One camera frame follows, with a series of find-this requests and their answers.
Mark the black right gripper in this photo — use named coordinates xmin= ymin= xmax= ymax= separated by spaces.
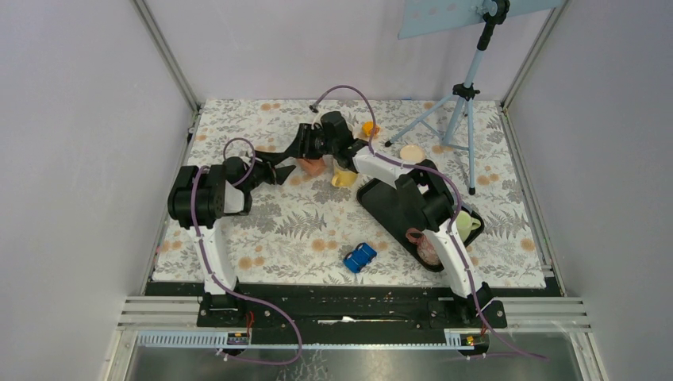
xmin=283 ymin=125 xmax=337 ymax=162

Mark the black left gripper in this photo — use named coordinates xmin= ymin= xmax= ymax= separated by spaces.
xmin=242 ymin=148 xmax=294 ymax=191

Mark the terracotta floral mug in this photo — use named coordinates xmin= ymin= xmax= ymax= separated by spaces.
xmin=297 ymin=158 xmax=327 ymax=177

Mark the yellow ceramic mug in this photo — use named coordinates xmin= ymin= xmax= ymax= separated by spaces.
xmin=331 ymin=167 xmax=358 ymax=187

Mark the large pink speckled mug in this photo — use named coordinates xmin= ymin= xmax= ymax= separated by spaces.
xmin=406 ymin=228 xmax=441 ymax=266

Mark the light green mug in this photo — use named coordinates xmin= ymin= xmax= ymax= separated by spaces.
xmin=456 ymin=210 xmax=482 ymax=242

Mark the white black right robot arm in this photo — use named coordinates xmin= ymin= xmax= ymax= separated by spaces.
xmin=258 ymin=111 xmax=493 ymax=327

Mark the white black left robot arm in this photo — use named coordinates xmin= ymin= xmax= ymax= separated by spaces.
xmin=167 ymin=154 xmax=296 ymax=326

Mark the beige patterned tall mug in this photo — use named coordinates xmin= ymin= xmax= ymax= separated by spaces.
xmin=399 ymin=144 xmax=426 ymax=164

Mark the floral patterned table mat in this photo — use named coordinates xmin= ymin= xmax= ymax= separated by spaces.
xmin=152 ymin=98 xmax=547 ymax=289

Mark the small orange toy cup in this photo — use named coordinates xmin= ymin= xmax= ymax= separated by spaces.
xmin=360 ymin=121 xmax=380 ymax=139

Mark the black plastic tray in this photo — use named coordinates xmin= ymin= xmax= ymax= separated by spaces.
xmin=356 ymin=175 xmax=457 ymax=272

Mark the blue toy car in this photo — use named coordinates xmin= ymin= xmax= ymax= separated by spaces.
xmin=343 ymin=242 xmax=378 ymax=273

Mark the light blue tripod stand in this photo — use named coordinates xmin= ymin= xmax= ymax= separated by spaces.
xmin=384 ymin=17 xmax=505 ymax=195

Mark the light blue perforated board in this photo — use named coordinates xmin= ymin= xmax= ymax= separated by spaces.
xmin=398 ymin=0 xmax=562 ymax=40

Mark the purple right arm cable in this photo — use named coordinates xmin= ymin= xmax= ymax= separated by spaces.
xmin=309 ymin=83 xmax=549 ymax=363

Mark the white slotted cable duct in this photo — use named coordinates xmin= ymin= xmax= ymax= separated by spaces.
xmin=137 ymin=327 xmax=489 ymax=350

